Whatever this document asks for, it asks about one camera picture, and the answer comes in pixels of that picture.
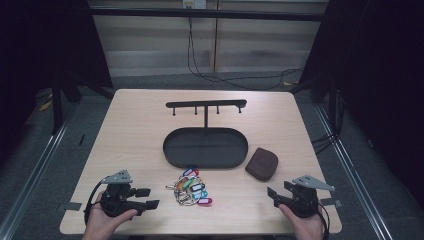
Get white wall outlet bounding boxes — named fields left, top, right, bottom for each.
left=182, top=0, right=208, bottom=10

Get person's left hand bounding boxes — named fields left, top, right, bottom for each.
left=82, top=191, right=139, bottom=240

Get black metal stand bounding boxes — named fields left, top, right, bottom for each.
left=327, top=78, right=338, bottom=138
left=50, top=78, right=65, bottom=136

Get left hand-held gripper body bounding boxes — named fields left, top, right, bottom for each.
left=99, top=169, right=148, bottom=218

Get black curtain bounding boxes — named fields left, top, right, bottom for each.
left=0, top=0, right=114, bottom=168
left=293, top=0, right=424, bottom=209

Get black wall cable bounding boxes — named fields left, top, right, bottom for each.
left=186, top=16, right=305, bottom=92

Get black horizontal bar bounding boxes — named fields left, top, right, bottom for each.
left=89, top=7, right=325, bottom=22

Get person's right hand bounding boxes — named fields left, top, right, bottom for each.
left=277, top=203, right=325, bottom=240

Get right hand-held gripper cable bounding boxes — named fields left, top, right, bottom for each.
left=314, top=199, right=332, bottom=240

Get key bunch with coloured tags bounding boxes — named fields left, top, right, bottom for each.
left=165, top=166, right=214, bottom=208

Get hand-held gripper cable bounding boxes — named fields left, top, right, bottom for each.
left=314, top=199, right=332, bottom=240
left=83, top=175, right=111, bottom=225

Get grey tape strip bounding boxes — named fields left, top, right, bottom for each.
left=319, top=197, right=343, bottom=208
left=56, top=201, right=83, bottom=212

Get brown leather wallet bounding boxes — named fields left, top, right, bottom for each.
left=244, top=147, right=279, bottom=183

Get metal floor rail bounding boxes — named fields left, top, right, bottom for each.
left=313, top=103, right=398, bottom=240
left=0, top=101, right=79, bottom=240

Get left hand-held gripper cable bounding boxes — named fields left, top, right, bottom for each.
left=83, top=175, right=111, bottom=225

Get black key rack with tray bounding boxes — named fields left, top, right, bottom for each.
left=162, top=98, right=250, bottom=170

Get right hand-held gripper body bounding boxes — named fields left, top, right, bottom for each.
left=278, top=174, right=336, bottom=220

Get yellow tape piece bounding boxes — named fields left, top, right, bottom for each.
left=38, top=99, right=54, bottom=113

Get black floor cables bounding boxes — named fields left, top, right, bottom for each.
left=310, top=91, right=346, bottom=156

